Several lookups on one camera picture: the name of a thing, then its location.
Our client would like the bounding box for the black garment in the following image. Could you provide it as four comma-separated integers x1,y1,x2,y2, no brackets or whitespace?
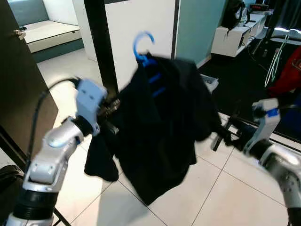
85,56,224,205

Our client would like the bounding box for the blue plastic hanger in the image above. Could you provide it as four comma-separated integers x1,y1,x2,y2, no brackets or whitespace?
133,32,166,98

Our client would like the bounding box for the teal plastic hanger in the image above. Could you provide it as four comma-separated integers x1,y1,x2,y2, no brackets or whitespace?
264,35,288,88

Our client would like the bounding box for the grey ottoman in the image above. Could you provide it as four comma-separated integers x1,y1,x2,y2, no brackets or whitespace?
200,74,220,93

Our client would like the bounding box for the red cloth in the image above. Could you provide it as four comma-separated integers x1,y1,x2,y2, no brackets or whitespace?
268,46,301,97

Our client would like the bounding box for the white shelf unit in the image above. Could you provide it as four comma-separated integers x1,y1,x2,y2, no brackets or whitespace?
211,12,269,58

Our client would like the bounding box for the white bed with dark base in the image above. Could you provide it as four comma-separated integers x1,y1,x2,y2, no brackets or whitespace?
21,19,86,63

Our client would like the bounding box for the black bag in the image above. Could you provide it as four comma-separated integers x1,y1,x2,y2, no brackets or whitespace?
221,0,247,31

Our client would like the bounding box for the black device with red display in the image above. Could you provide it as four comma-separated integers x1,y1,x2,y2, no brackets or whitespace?
249,4,269,12

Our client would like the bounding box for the black curtain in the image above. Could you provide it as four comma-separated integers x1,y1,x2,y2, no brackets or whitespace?
270,0,301,29

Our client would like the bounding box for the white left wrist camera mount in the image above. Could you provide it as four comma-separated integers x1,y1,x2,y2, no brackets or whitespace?
75,79,109,125

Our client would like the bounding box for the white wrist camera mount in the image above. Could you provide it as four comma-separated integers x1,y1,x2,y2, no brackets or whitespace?
252,98,281,151
75,79,109,125

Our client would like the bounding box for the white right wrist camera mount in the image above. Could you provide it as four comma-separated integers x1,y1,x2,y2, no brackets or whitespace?
252,98,281,151

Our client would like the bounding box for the black door frame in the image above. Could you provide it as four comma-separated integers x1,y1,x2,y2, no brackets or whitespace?
84,0,119,95

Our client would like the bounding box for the silver door handle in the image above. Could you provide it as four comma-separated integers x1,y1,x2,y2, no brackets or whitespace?
13,28,27,40

